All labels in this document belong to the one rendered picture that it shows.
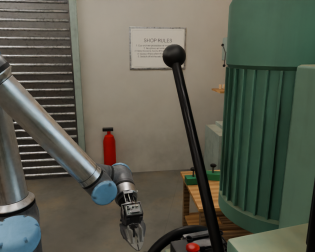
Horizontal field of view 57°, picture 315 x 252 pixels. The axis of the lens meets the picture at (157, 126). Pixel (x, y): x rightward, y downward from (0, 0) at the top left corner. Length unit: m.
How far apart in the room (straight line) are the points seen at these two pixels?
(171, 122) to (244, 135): 3.14
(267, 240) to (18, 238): 0.86
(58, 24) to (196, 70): 1.58
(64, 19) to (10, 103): 2.51
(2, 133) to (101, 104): 2.41
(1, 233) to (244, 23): 0.91
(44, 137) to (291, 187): 0.74
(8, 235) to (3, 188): 0.17
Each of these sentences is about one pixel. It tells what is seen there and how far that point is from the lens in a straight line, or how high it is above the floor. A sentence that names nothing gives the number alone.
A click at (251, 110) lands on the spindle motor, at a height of 1.36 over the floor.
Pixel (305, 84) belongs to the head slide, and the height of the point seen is 1.40.
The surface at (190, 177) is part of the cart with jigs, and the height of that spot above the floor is 0.58.
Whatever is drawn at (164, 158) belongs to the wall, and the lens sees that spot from 3.64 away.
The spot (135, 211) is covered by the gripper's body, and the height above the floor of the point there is 0.90.
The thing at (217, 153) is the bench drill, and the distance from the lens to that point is 2.77.
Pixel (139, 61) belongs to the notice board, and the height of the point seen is 1.34.
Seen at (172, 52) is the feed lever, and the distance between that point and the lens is 0.43.
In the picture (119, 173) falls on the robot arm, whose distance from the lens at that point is 1.19.
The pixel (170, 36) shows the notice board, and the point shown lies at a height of 1.61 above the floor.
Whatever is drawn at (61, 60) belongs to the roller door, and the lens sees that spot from 3.37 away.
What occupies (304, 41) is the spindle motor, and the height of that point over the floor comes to 1.44.
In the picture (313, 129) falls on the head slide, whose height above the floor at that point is 1.36.
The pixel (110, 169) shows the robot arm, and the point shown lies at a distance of 1.18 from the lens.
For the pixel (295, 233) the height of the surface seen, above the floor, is 1.30.
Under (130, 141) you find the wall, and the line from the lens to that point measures 3.52.
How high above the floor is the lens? 1.43
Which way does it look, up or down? 14 degrees down
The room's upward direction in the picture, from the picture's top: straight up
